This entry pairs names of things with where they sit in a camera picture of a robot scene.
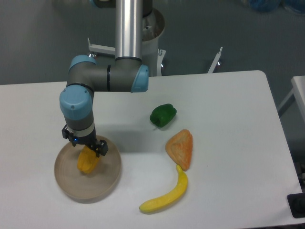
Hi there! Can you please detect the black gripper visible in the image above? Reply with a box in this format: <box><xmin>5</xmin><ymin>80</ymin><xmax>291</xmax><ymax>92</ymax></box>
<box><xmin>61</xmin><ymin>125</ymin><xmax>109</xmax><ymax>157</ymax></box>

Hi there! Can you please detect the yellow toy pepper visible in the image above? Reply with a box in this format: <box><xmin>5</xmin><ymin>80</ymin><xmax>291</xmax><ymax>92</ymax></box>
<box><xmin>77</xmin><ymin>146</ymin><xmax>100</xmax><ymax>174</ymax></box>

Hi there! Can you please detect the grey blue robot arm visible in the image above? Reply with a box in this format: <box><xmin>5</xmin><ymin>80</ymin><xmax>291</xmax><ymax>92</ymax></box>
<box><xmin>59</xmin><ymin>0</ymin><xmax>153</xmax><ymax>157</ymax></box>

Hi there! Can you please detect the beige round plate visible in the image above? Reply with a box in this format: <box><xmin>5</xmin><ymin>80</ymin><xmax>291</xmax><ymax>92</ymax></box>
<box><xmin>54</xmin><ymin>135</ymin><xmax>122</xmax><ymax>203</ymax></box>

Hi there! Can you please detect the green toy pepper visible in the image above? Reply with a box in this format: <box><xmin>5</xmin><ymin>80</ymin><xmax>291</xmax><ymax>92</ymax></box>
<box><xmin>150</xmin><ymin>104</ymin><xmax>177</xmax><ymax>128</ymax></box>

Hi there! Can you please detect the yellow toy banana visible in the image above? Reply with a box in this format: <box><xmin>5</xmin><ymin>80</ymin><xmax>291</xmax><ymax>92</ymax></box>
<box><xmin>139</xmin><ymin>165</ymin><xmax>188</xmax><ymax>213</ymax></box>

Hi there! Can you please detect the orange toy sandwich slice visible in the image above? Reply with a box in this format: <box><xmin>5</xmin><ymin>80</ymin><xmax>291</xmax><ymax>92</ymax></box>
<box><xmin>165</xmin><ymin>129</ymin><xmax>193</xmax><ymax>171</ymax></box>

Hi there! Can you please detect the black device at table edge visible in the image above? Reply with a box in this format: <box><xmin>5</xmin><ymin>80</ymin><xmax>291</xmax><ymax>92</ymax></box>
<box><xmin>287</xmin><ymin>193</ymin><xmax>305</xmax><ymax>219</ymax></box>

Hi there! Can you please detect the white side table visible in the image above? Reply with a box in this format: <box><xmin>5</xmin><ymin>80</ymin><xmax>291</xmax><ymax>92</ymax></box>
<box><xmin>277</xmin><ymin>75</ymin><xmax>305</xmax><ymax>194</ymax></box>

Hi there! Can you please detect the blue object top right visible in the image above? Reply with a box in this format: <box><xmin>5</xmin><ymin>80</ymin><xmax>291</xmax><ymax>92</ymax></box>
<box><xmin>241</xmin><ymin>0</ymin><xmax>305</xmax><ymax>16</ymax></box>

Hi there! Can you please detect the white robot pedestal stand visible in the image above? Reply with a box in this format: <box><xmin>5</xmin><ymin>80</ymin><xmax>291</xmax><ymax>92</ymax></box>
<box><xmin>88</xmin><ymin>8</ymin><xmax>223</xmax><ymax>76</ymax></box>

